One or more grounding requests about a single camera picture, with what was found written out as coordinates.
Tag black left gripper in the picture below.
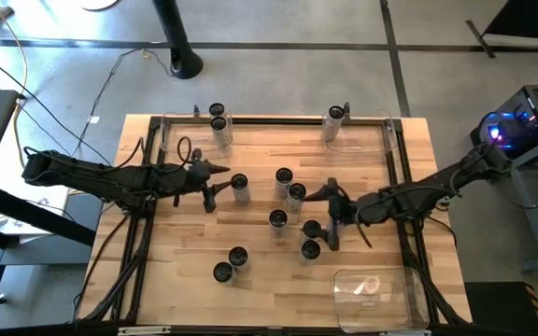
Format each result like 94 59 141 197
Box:
177 148 233 214

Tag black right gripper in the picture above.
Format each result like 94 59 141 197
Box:
304 176 359 252

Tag Celsius Tropical Vibe can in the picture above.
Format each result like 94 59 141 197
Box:
209 116 234 149
300 219 323 245
322 105 346 143

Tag Celsius Arctic Vibe can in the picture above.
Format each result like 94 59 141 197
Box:
230 173 252 207
212 261 237 287
299 239 322 268

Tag Celsius can blue pink print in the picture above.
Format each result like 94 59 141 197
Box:
285 182 307 216

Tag Celsius can teal palm print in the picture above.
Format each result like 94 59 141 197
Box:
268 208 289 240

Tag clear plastic bin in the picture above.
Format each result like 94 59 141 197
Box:
322 109 399 164
160 111 234 163
333 266 431 334

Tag white table edge label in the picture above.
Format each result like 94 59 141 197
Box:
379 329 432 336
118 325 172 336

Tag black tower fan stand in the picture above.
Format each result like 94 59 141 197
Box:
150 0 205 80

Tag white box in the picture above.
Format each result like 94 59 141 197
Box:
0 184 72 237

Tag black box hazard stripes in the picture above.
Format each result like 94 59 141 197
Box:
463 281 538 336

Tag grey metal stand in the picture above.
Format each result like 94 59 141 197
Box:
483 130 538 274

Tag black folding stand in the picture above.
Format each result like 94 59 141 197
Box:
464 0 538 60

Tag black metal table frame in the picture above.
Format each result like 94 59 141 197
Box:
75 114 471 328

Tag black floor cable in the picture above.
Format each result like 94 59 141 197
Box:
73 46 175 158

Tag yellow floor cable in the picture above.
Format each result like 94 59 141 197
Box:
0 0 30 169

